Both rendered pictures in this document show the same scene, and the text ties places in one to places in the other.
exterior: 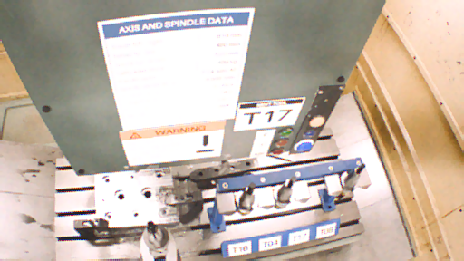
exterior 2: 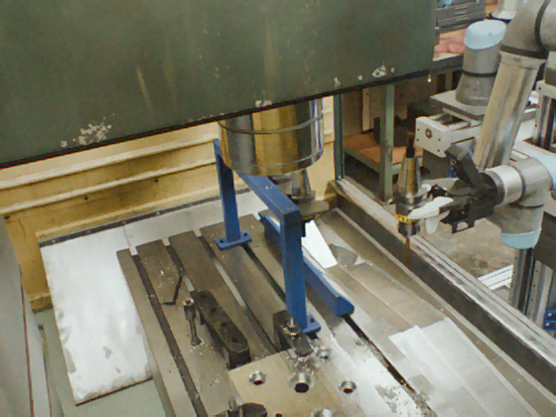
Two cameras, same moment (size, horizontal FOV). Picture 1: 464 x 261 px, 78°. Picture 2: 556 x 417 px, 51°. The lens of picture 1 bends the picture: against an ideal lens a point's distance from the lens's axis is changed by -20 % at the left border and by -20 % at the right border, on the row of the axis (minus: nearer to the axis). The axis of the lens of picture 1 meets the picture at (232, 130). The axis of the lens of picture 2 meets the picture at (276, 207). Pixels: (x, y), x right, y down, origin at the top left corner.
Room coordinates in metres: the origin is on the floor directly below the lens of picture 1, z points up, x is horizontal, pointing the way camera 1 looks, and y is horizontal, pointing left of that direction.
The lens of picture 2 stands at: (0.45, 1.05, 1.82)
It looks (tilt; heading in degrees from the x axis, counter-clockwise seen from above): 29 degrees down; 269
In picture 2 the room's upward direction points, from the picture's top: 5 degrees counter-clockwise
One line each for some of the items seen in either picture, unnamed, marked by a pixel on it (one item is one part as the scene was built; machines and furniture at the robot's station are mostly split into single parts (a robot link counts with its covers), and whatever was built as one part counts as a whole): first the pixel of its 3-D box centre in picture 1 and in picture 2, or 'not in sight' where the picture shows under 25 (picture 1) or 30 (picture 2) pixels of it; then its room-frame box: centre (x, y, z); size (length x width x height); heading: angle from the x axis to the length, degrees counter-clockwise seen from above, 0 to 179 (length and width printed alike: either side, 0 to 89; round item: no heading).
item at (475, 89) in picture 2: not in sight; (481, 82); (-0.27, -0.72, 1.21); 0.15 x 0.15 x 0.10
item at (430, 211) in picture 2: (147, 252); (430, 218); (0.16, 0.15, 1.26); 0.09 x 0.03 x 0.06; 33
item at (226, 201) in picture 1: (227, 204); (313, 208); (0.35, -0.02, 1.21); 0.07 x 0.05 x 0.01; 20
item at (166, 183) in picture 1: (134, 197); (313, 410); (0.40, 0.30, 0.97); 0.29 x 0.23 x 0.05; 110
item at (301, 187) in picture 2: (248, 195); (300, 178); (0.37, -0.08, 1.26); 0.04 x 0.04 x 0.07
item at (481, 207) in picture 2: not in sight; (465, 200); (0.07, 0.09, 1.26); 0.12 x 0.08 x 0.09; 20
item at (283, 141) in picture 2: not in sight; (269, 118); (0.43, 0.22, 1.51); 0.16 x 0.16 x 0.12
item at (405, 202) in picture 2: (156, 237); (409, 195); (0.19, 0.13, 1.31); 0.06 x 0.06 x 0.03
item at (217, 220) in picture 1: (219, 206); (294, 278); (0.40, 0.00, 1.05); 0.10 x 0.05 x 0.30; 20
